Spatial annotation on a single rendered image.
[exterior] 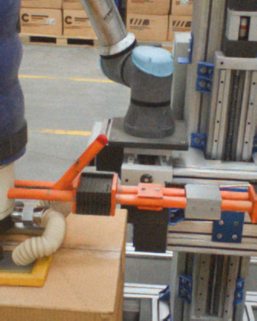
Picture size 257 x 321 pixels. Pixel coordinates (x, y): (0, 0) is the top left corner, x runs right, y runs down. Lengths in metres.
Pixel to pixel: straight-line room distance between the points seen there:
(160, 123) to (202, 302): 0.69
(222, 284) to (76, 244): 0.85
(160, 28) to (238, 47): 6.56
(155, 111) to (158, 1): 6.60
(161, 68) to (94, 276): 0.66
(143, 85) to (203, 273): 0.69
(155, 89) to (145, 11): 6.62
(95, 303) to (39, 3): 7.48
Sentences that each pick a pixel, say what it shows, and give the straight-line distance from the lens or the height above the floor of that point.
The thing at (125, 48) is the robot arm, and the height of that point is 1.26.
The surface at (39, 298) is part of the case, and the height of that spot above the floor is 0.95.
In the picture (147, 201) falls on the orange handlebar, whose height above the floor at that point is 1.08.
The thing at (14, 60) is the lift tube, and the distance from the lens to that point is 1.07.
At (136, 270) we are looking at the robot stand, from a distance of 2.54.
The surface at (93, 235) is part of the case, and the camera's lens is 1.28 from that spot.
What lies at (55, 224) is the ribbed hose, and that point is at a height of 1.04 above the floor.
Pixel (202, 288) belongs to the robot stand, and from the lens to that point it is 1.97.
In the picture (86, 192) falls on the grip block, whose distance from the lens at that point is 1.11.
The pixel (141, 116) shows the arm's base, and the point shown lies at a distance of 1.60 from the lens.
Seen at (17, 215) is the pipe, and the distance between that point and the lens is 1.19.
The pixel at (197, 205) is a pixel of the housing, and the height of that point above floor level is 1.08.
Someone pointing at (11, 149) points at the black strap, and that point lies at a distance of 1.09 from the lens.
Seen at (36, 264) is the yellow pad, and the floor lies 0.97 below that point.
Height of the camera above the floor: 1.58
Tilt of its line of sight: 21 degrees down
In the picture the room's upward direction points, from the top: 3 degrees clockwise
